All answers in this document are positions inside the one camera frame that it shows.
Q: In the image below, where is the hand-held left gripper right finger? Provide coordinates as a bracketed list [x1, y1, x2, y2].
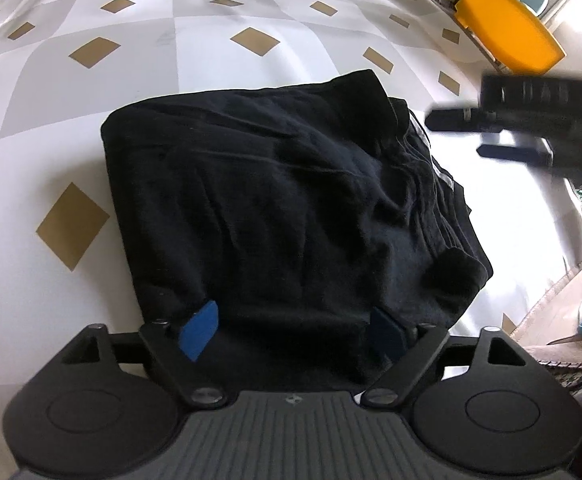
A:
[361, 306, 542, 407]

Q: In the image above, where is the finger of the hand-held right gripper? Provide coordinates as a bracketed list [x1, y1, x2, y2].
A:
[476, 141, 555, 168]
[425, 107, 503, 134]

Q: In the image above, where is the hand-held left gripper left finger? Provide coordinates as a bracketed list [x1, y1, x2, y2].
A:
[61, 300, 237, 407]

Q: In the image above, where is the black t-shirt red print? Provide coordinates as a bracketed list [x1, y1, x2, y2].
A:
[100, 69, 494, 391]

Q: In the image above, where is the yellow plastic chair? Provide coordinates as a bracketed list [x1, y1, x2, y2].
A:
[454, 0, 568, 76]

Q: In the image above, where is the houndstooth fabric chair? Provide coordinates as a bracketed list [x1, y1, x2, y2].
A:
[521, 342, 582, 393]

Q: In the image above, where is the grey white checkered tablecloth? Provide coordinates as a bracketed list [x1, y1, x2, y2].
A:
[0, 0, 582, 480]

